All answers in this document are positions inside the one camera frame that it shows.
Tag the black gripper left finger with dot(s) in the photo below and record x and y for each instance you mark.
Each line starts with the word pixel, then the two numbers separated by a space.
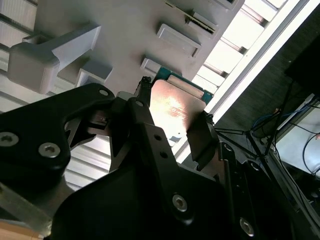
pixel 37 130

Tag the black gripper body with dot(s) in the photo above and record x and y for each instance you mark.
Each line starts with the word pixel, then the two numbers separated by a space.
pixel 112 212

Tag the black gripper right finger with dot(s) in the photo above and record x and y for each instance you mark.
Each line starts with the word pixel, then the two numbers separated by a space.
pixel 202 142

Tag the silver CPU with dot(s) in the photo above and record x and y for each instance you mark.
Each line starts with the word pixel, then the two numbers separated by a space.
pixel 175 107

